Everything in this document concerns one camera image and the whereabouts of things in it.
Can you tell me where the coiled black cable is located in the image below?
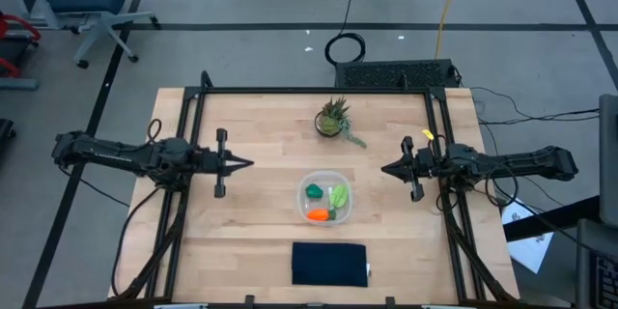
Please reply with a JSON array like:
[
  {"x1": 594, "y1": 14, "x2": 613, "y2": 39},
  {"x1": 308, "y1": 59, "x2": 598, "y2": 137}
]
[{"x1": 323, "y1": 0, "x2": 367, "y2": 67}]

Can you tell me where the black bar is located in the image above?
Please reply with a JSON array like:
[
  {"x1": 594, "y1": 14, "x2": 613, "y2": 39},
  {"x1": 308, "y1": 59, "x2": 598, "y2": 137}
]
[{"x1": 501, "y1": 195, "x2": 603, "y2": 243}]

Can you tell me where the grey desk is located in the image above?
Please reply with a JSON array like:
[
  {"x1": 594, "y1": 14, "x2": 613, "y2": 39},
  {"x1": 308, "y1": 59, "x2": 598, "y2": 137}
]
[
  {"x1": 576, "y1": 218, "x2": 618, "y2": 309},
  {"x1": 598, "y1": 94, "x2": 618, "y2": 229}
]

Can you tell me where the clear plastic container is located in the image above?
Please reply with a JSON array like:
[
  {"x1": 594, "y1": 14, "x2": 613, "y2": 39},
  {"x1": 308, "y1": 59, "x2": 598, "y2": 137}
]
[{"x1": 295, "y1": 169, "x2": 354, "y2": 227}]

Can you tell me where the navy folded cloth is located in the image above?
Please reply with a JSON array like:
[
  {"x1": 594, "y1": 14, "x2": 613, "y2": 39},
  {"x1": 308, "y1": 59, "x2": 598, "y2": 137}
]
[{"x1": 291, "y1": 241, "x2": 372, "y2": 289}]

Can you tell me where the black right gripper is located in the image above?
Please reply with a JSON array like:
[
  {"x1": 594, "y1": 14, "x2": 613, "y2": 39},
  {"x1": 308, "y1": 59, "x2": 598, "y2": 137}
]
[{"x1": 380, "y1": 135, "x2": 446, "y2": 203}]

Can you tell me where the orange toy carrot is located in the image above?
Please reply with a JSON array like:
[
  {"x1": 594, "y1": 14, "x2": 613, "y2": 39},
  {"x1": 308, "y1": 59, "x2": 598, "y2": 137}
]
[{"x1": 306, "y1": 208, "x2": 338, "y2": 223}]

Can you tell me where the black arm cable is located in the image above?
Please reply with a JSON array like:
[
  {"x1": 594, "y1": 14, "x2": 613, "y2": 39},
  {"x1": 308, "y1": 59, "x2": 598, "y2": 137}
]
[{"x1": 110, "y1": 185, "x2": 161, "y2": 298}]

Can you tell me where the potted succulent plant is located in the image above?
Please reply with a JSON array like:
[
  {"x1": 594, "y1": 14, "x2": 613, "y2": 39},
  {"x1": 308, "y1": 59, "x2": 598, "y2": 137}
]
[{"x1": 313, "y1": 96, "x2": 368, "y2": 150}]

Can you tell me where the red framed black cart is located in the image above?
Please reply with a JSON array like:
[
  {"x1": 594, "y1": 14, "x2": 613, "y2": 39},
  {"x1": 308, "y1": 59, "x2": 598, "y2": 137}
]
[{"x1": 0, "y1": 12, "x2": 42, "y2": 92}]

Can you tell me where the white printed paper sheet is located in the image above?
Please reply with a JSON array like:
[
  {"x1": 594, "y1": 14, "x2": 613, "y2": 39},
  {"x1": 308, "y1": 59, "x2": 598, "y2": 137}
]
[{"x1": 500, "y1": 194, "x2": 555, "y2": 275}]

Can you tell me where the light green toy lettuce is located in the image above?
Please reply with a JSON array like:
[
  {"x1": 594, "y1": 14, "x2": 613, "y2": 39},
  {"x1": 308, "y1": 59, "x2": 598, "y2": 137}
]
[{"x1": 328, "y1": 183, "x2": 350, "y2": 211}]

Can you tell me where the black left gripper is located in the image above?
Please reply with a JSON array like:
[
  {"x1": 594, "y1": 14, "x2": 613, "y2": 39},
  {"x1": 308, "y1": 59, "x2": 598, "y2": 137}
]
[{"x1": 192, "y1": 128, "x2": 255, "y2": 199}]

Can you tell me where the black aluminium frame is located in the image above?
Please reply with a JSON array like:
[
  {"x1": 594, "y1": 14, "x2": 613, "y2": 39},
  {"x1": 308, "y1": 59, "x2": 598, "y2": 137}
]
[{"x1": 108, "y1": 70, "x2": 521, "y2": 309}]

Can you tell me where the black keyboard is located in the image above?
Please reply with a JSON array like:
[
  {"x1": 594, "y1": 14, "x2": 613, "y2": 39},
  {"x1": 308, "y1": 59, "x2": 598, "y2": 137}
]
[{"x1": 594, "y1": 252, "x2": 618, "y2": 309}]

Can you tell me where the black floor cable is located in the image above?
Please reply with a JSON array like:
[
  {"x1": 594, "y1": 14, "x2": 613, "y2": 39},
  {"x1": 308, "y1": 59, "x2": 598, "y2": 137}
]
[{"x1": 470, "y1": 85, "x2": 601, "y2": 126}]

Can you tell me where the black perforated computer case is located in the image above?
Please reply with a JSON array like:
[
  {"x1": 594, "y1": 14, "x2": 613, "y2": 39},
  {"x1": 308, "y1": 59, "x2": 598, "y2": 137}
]
[{"x1": 334, "y1": 59, "x2": 461, "y2": 90}]

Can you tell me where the yellow cable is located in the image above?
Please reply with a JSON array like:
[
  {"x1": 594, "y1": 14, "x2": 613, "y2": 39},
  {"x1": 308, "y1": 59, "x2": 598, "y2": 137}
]
[{"x1": 433, "y1": 0, "x2": 467, "y2": 61}]

